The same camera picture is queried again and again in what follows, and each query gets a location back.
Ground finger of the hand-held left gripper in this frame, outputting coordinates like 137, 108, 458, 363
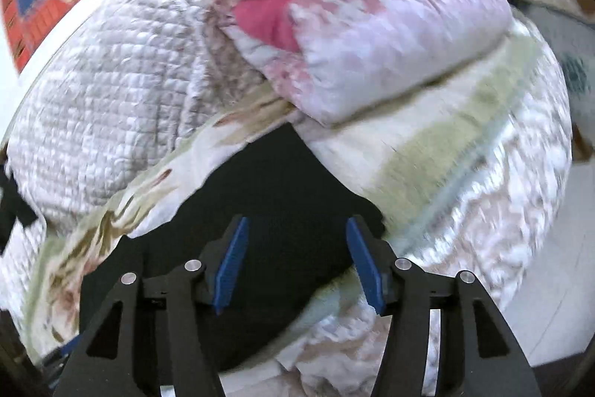
42, 332, 83, 375

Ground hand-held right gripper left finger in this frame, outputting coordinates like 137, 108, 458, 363
53, 215, 249, 397

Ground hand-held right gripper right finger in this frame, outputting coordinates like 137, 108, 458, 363
346, 215, 542, 397

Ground black pants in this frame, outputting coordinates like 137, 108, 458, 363
77, 122, 386, 377

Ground floral fleece blanket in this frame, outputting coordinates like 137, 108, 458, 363
23, 29, 572, 397

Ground dark cloth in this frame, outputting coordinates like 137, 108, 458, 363
0, 169, 39, 253

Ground grey quilted bedspread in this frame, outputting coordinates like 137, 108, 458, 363
4, 0, 280, 235

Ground pink floral comforter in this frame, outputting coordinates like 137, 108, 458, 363
200, 0, 514, 128

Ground white teal patterned cloth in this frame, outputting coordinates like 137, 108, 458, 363
509, 0, 595, 163

